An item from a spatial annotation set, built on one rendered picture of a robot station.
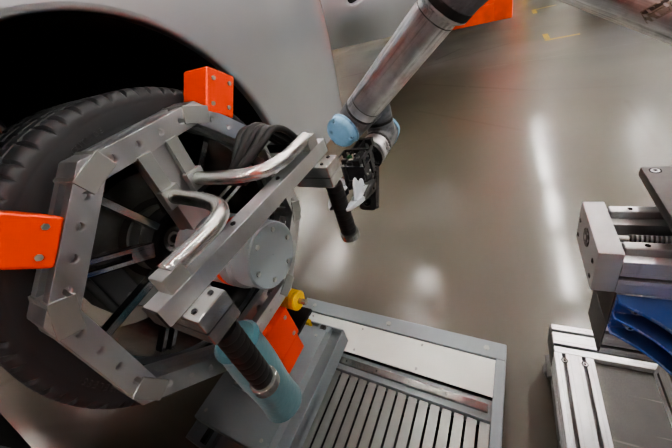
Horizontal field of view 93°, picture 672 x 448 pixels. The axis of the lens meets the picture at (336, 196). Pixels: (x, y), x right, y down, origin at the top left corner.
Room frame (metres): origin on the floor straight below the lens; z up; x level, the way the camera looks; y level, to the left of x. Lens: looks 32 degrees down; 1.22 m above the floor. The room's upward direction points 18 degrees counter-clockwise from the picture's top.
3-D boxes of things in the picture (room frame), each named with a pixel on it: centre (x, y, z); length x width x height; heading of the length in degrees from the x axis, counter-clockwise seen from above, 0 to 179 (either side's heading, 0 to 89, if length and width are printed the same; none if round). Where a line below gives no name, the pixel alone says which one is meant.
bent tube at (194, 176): (0.58, 0.13, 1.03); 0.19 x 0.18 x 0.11; 54
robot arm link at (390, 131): (0.81, -0.18, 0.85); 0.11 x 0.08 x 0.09; 145
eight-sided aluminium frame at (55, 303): (0.57, 0.29, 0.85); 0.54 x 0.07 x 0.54; 144
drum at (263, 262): (0.53, 0.23, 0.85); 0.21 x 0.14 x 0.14; 54
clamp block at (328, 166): (0.59, 0.02, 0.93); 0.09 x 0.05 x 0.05; 54
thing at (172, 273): (0.42, 0.25, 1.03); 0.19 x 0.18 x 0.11; 54
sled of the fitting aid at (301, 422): (0.67, 0.43, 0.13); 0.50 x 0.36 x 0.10; 144
